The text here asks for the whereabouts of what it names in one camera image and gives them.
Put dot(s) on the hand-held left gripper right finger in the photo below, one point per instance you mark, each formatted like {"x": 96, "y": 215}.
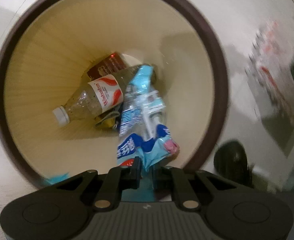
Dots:
{"x": 159, "y": 178}

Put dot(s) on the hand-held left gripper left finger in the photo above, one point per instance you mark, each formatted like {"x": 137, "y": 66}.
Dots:
{"x": 134, "y": 176}

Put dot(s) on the light blue plastic wrapper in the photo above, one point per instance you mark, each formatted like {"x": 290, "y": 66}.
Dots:
{"x": 147, "y": 140}

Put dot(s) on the red cigarette box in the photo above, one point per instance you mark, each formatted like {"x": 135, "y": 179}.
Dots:
{"x": 108, "y": 63}

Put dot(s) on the cream trash bin brown rim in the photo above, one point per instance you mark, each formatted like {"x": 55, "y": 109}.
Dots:
{"x": 49, "y": 55}

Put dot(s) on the yellow wrapper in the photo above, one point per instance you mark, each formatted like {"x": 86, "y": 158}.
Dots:
{"x": 106, "y": 121}

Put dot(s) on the dark round object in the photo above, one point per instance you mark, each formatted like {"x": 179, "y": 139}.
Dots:
{"x": 230, "y": 161}

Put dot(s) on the clear plastic bottle red label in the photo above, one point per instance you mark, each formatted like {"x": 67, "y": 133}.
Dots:
{"x": 96, "y": 97}

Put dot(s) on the white red printed packaging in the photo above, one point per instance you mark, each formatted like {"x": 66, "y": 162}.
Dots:
{"x": 269, "y": 62}

